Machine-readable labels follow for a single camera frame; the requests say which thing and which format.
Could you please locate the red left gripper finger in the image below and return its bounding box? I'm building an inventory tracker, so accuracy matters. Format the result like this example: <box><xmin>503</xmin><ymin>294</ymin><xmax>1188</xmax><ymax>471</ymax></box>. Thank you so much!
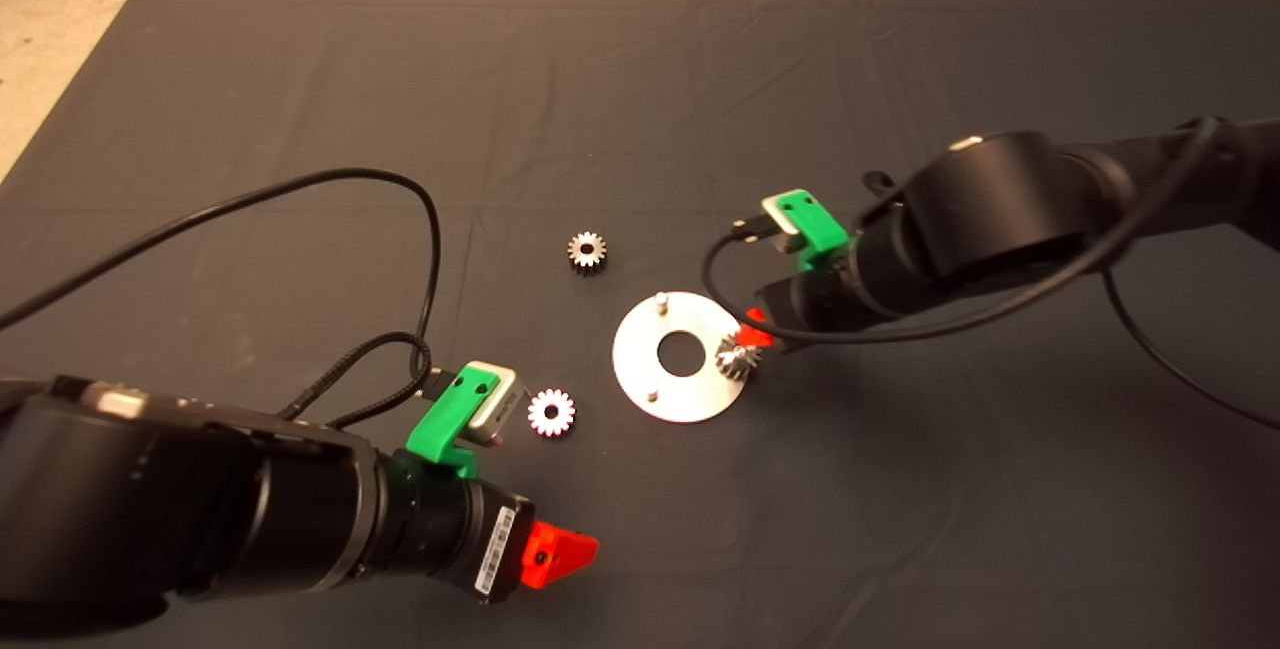
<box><xmin>520</xmin><ymin>521</ymin><xmax>601</xmax><ymax>590</ymax></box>

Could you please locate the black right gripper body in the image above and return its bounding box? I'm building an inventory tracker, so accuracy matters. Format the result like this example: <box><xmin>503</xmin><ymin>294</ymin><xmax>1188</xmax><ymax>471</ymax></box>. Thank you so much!
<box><xmin>757</xmin><ymin>247</ymin><xmax>881</xmax><ymax>355</ymax></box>

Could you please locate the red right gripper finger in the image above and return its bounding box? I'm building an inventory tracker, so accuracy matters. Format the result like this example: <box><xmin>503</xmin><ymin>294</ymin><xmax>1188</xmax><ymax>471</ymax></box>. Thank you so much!
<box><xmin>738</xmin><ymin>307</ymin><xmax>777</xmax><ymax>350</ymax></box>

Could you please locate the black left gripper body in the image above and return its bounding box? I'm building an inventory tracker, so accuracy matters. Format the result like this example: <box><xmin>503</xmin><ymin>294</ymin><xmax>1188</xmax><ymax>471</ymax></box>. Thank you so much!
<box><xmin>372</xmin><ymin>451</ymin><xmax>536</xmax><ymax>605</ymax></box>

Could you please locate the steel planetary gear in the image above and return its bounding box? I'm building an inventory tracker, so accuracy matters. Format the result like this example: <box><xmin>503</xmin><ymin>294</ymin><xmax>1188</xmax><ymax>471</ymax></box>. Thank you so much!
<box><xmin>715</xmin><ymin>337</ymin><xmax>763</xmax><ymax>382</ymax></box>
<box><xmin>527</xmin><ymin>388</ymin><xmax>577</xmax><ymax>439</ymax></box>
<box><xmin>566</xmin><ymin>231</ymin><xmax>608</xmax><ymax>275</ymax></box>

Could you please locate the round metal carrier plate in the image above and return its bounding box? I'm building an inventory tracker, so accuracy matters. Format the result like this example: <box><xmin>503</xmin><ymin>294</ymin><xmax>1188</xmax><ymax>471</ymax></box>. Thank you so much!
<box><xmin>612</xmin><ymin>291</ymin><xmax>751</xmax><ymax>423</ymax></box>

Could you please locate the dark grey table cloth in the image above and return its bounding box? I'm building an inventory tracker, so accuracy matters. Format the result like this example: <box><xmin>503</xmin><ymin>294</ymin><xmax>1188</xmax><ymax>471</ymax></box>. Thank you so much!
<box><xmin>0</xmin><ymin>0</ymin><xmax>1280</xmax><ymax>649</ymax></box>

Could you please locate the silver right camera box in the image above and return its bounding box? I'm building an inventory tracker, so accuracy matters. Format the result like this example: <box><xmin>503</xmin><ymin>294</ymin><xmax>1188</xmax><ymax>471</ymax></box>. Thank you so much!
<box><xmin>760</xmin><ymin>197</ymin><xmax>806</xmax><ymax>255</ymax></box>

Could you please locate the silver camera box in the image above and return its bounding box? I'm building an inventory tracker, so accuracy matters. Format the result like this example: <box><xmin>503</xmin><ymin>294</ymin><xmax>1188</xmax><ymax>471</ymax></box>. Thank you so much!
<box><xmin>760</xmin><ymin>197</ymin><xmax>806</xmax><ymax>255</ymax></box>
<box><xmin>470</xmin><ymin>361</ymin><xmax>529</xmax><ymax>445</ymax></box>

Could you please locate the green right camera mount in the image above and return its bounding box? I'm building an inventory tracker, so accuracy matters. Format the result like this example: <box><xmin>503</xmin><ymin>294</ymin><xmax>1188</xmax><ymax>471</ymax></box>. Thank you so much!
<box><xmin>775</xmin><ymin>191</ymin><xmax>851</xmax><ymax>272</ymax></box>

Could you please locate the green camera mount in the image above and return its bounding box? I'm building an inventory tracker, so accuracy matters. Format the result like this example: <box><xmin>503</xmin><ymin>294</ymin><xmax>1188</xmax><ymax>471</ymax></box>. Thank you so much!
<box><xmin>775</xmin><ymin>191</ymin><xmax>851</xmax><ymax>272</ymax></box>
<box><xmin>408</xmin><ymin>366</ymin><xmax>501</xmax><ymax>478</ymax></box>

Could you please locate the green left camera mount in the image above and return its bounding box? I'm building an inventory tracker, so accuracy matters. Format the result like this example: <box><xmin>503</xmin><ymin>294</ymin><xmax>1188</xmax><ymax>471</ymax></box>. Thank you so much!
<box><xmin>408</xmin><ymin>366</ymin><xmax>501</xmax><ymax>478</ymax></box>

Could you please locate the silver left camera box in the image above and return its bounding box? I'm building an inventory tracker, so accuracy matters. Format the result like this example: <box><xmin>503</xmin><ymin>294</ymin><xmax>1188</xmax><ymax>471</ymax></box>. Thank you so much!
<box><xmin>470</xmin><ymin>361</ymin><xmax>529</xmax><ymax>445</ymax></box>

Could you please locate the braided black cable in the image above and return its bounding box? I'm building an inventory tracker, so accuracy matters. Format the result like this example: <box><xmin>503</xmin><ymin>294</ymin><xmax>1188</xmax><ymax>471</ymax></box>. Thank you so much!
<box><xmin>280</xmin><ymin>330</ymin><xmax>459</xmax><ymax>428</ymax></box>

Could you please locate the smooth black cable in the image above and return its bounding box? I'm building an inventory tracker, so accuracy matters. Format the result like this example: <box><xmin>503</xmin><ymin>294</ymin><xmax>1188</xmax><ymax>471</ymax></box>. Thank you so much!
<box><xmin>0</xmin><ymin>167</ymin><xmax>444</xmax><ymax>385</ymax></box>

